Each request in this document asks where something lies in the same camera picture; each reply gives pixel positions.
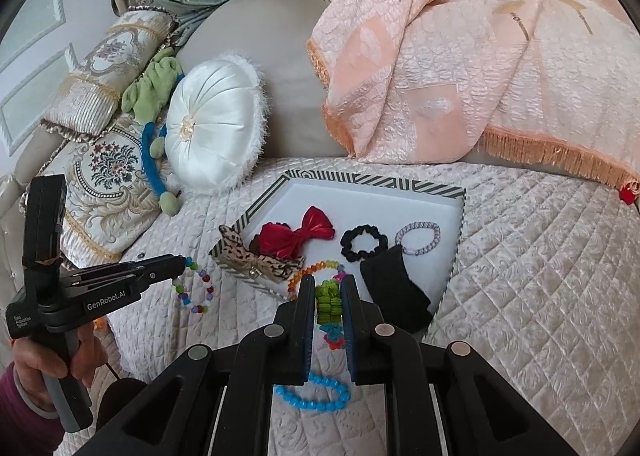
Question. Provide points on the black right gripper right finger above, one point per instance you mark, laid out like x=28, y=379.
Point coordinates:
x=439, y=401

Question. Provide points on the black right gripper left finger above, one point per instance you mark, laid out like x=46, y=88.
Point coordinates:
x=210, y=402

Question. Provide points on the black velvet pouch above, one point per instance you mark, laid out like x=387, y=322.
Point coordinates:
x=401, y=302

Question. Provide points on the leopard print bow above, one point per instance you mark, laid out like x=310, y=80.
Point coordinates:
x=236, y=254

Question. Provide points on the red velvet bow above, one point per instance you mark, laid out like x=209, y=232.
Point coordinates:
x=280, y=241

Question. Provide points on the black scrunchie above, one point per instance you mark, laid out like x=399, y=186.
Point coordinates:
x=363, y=242

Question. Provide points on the maroon sleeve forearm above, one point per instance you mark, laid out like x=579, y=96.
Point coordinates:
x=26, y=429

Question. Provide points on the left hand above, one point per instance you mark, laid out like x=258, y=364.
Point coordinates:
x=32, y=362

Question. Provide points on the embroidered floral square pillow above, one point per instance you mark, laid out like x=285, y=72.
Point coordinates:
x=109, y=201

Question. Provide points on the pink quilted bedspread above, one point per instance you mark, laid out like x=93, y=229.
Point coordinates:
x=545, y=287

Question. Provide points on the embroidered bolster pillow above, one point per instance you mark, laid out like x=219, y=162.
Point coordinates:
x=89, y=96

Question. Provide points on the green blue plush toy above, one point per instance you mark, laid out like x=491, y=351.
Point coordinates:
x=146, y=97

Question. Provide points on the white round satin cushion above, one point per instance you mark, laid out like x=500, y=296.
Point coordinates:
x=216, y=124

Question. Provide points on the striped tray with white base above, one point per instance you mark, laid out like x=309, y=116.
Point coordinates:
x=397, y=237

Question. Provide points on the small red object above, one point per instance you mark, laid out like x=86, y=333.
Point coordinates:
x=628, y=195

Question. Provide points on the beige upholstered headboard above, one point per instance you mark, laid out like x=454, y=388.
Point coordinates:
x=272, y=35

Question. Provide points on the peach fringed blanket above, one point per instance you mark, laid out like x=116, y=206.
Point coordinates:
x=547, y=82

